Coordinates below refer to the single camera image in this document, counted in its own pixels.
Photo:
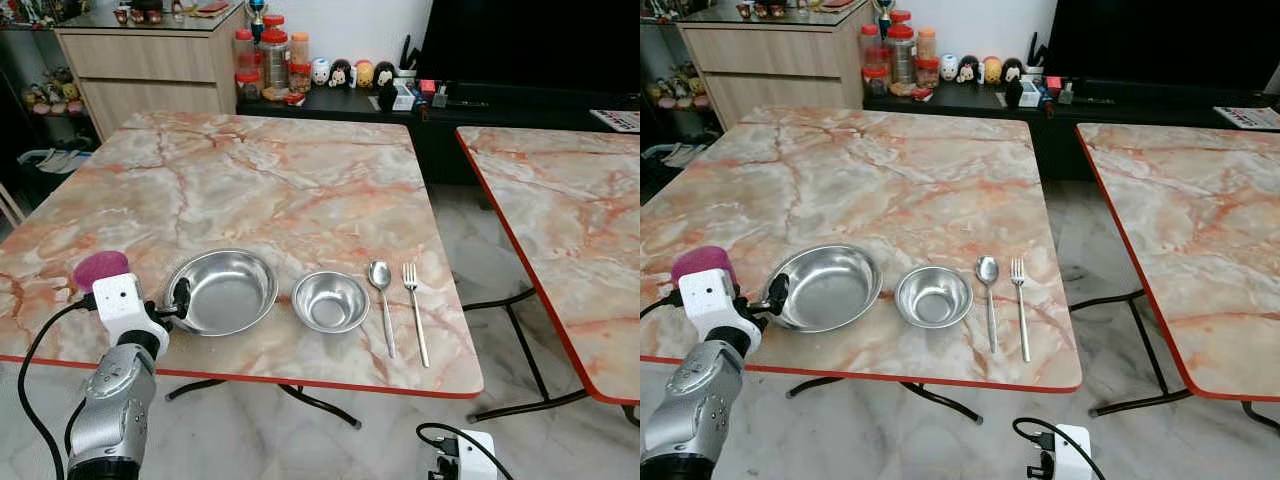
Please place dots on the wooden drawer cabinet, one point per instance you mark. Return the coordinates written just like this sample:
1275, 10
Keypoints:
770, 60
150, 70

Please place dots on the white plush toy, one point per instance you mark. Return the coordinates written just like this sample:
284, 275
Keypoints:
948, 68
320, 72

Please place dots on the black television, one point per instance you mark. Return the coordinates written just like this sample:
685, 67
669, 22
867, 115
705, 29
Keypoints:
1160, 40
530, 45

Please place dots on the yellow plush toy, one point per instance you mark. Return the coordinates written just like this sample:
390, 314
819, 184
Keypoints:
363, 74
991, 70

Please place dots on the tall red lid jar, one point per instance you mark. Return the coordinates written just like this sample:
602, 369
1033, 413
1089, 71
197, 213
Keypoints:
901, 52
274, 58

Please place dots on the orange lid plastic jar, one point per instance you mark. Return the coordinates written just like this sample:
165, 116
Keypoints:
926, 43
299, 50

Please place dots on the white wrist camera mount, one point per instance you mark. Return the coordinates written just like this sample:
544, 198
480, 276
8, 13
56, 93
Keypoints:
120, 302
477, 455
1074, 450
708, 298

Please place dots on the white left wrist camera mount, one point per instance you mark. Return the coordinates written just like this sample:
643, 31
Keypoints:
120, 302
708, 298

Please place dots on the magenta round cup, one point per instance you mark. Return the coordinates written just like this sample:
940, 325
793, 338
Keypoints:
702, 262
100, 268

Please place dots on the small trophy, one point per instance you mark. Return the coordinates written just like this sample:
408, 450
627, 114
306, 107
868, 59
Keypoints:
884, 18
258, 18

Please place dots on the pale slippers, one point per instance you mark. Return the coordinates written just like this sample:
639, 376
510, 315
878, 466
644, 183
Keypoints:
60, 159
680, 154

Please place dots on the small steel bowl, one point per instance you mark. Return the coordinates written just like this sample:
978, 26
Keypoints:
935, 297
331, 301

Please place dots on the steel fork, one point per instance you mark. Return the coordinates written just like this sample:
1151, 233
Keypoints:
411, 285
1018, 280

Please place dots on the small red lid jar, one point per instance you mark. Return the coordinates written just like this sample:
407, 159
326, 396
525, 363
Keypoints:
876, 80
248, 86

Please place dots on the black eared plush toy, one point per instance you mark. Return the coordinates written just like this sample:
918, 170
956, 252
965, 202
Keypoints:
968, 70
340, 74

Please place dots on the steel spoon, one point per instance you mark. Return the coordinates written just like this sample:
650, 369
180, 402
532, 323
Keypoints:
380, 274
987, 269

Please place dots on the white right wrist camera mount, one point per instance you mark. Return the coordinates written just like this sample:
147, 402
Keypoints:
1074, 450
477, 455

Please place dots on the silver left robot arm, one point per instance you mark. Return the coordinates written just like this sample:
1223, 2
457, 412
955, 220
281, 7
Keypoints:
112, 405
700, 405

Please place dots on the large steel plate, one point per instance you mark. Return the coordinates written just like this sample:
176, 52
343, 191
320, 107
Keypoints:
225, 292
832, 288

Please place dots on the white small box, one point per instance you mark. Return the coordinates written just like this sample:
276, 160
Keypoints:
403, 97
1029, 94

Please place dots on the printed magazine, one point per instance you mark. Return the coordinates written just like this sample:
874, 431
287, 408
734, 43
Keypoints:
616, 121
1248, 117

